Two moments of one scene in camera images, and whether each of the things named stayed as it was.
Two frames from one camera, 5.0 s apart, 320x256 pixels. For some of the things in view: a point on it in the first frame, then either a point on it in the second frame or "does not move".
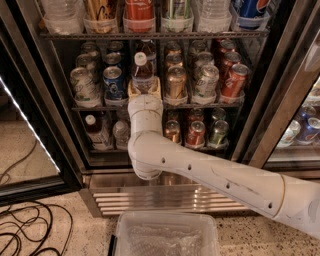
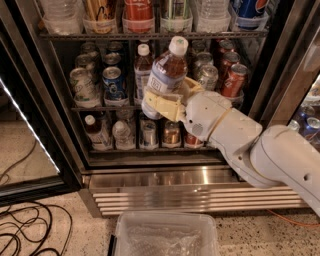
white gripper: (145, 102) to (205, 111)
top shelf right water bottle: (214, 16) does not move
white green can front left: (84, 85) does not move
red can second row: (229, 60) does not move
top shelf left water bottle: (65, 17) does not move
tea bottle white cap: (140, 58) to (167, 72)
